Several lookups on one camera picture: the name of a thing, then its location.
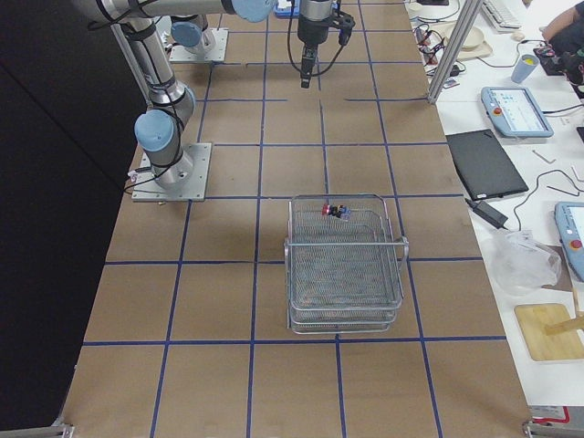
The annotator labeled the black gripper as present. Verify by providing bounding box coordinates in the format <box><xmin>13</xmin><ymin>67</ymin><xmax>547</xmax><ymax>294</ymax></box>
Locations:
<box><xmin>297</xmin><ymin>0</ymin><xmax>333</xmax><ymax>89</ymax></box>

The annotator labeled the red emergency stop button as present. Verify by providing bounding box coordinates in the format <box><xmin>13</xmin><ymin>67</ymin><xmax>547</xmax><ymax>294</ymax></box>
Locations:
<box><xmin>321</xmin><ymin>203</ymin><xmax>351</xmax><ymax>221</ymax></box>

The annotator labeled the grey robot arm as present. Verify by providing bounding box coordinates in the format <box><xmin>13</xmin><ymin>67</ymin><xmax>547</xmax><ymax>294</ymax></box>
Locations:
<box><xmin>73</xmin><ymin>0</ymin><xmax>276</xmax><ymax>202</ymax></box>
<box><xmin>171</xmin><ymin>15</ymin><xmax>216</xmax><ymax>54</ymax></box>

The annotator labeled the blue plastic tray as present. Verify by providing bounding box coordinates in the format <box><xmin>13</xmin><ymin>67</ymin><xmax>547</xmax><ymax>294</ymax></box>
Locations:
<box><xmin>274</xmin><ymin>0</ymin><xmax>300</xmax><ymax>18</ymax></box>

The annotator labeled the beige tray with plates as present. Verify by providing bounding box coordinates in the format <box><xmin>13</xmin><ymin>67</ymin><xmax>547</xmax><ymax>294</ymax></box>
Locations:
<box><xmin>434</xmin><ymin>22</ymin><xmax>493</xmax><ymax>61</ymax></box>

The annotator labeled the blue teach pendant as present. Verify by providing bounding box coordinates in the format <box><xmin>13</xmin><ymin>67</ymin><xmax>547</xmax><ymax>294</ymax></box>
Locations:
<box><xmin>480</xmin><ymin>87</ymin><xmax>554</xmax><ymax>138</ymax></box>
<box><xmin>554</xmin><ymin>202</ymin><xmax>584</xmax><ymax>282</ymax></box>

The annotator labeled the black laptop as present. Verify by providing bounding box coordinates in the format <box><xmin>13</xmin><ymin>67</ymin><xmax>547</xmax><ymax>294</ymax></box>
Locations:
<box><xmin>446</xmin><ymin>129</ymin><xmax>528</xmax><ymax>201</ymax></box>

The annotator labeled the blue cup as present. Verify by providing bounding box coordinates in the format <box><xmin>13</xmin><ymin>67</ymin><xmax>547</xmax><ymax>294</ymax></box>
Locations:
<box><xmin>511</xmin><ymin>54</ymin><xmax>539</xmax><ymax>84</ymax></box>

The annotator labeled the black power adapter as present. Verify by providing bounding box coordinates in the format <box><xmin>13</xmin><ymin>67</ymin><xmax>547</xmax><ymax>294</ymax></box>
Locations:
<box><xmin>464</xmin><ymin>198</ymin><xmax>508</xmax><ymax>229</ymax></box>

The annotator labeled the clear plastic bag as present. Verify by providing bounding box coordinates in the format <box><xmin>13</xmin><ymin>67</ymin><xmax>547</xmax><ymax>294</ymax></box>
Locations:
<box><xmin>486</xmin><ymin>230</ymin><xmax>562</xmax><ymax>295</ymax></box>

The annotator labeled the wooden board stand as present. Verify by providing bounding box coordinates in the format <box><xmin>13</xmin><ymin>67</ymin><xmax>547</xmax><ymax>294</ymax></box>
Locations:
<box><xmin>514</xmin><ymin>289</ymin><xmax>583</xmax><ymax>361</ymax></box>

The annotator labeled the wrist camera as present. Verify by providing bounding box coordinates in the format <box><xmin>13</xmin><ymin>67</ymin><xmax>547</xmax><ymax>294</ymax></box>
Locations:
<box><xmin>331</xmin><ymin>1</ymin><xmax>355</xmax><ymax>47</ymax></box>

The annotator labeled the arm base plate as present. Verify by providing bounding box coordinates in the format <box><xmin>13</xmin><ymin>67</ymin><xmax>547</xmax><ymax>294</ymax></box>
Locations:
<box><xmin>170</xmin><ymin>27</ymin><xmax>228</xmax><ymax>64</ymax></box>
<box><xmin>131</xmin><ymin>143</ymin><xmax>213</xmax><ymax>202</ymax></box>

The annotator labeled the aluminium frame post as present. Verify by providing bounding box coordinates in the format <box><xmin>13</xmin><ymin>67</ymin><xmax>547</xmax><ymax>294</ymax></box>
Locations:
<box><xmin>427</xmin><ymin>0</ymin><xmax>482</xmax><ymax>104</ymax></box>

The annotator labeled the metal wire shelf tray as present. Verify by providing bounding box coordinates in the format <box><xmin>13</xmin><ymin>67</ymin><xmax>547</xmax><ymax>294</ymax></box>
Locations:
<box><xmin>284</xmin><ymin>193</ymin><xmax>409</xmax><ymax>334</ymax></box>

